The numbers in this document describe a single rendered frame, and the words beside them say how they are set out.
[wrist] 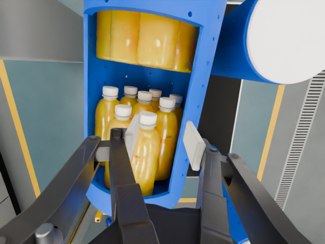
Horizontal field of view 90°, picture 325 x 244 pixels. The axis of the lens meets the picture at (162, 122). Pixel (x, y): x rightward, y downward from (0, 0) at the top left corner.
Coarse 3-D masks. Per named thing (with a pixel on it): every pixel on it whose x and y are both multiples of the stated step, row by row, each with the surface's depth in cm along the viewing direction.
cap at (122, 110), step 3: (117, 105) 38; (120, 105) 39; (123, 105) 40; (126, 105) 40; (117, 108) 37; (120, 108) 37; (123, 108) 37; (126, 108) 37; (129, 108) 38; (117, 111) 37; (120, 111) 37; (123, 111) 37; (126, 111) 37; (129, 111) 38; (117, 114) 38; (120, 114) 37; (123, 114) 37; (126, 114) 38; (129, 114) 38
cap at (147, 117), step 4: (140, 112) 35; (144, 112) 35; (148, 112) 36; (152, 112) 36; (144, 116) 33; (148, 116) 33; (152, 116) 34; (156, 116) 35; (140, 120) 34; (144, 120) 33; (148, 120) 33; (152, 120) 34
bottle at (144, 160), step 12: (144, 132) 34; (156, 132) 35; (144, 144) 34; (156, 144) 35; (132, 156) 35; (144, 156) 34; (156, 156) 36; (132, 168) 36; (144, 168) 35; (156, 168) 38; (144, 180) 36; (144, 192) 38
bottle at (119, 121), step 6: (114, 114) 38; (114, 120) 38; (120, 120) 38; (126, 120) 38; (108, 126) 39; (114, 126) 37; (120, 126) 37; (126, 126) 38; (108, 132) 38; (108, 138) 38; (108, 168) 40; (108, 174) 41; (108, 180) 41; (108, 186) 42
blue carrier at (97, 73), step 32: (96, 0) 25; (128, 0) 23; (160, 0) 23; (192, 0) 24; (224, 0) 29; (96, 64) 41; (128, 64) 50; (96, 96) 44; (192, 96) 31; (96, 192) 36; (160, 192) 44
